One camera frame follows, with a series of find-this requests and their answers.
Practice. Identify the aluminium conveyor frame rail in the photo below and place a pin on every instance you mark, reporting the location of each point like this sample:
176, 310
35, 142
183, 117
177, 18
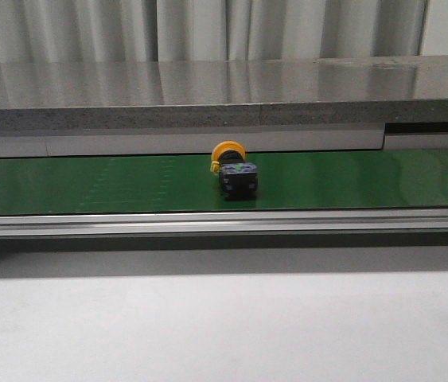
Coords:
225, 223

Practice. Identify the green conveyor belt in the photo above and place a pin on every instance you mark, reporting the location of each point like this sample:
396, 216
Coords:
166, 183

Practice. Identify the grey stone countertop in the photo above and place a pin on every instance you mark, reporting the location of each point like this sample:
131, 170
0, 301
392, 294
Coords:
79, 109

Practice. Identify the yellow push button switch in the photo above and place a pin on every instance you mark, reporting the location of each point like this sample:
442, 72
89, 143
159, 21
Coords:
237, 178

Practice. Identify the white pleated curtain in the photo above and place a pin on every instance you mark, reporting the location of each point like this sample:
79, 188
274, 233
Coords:
105, 31

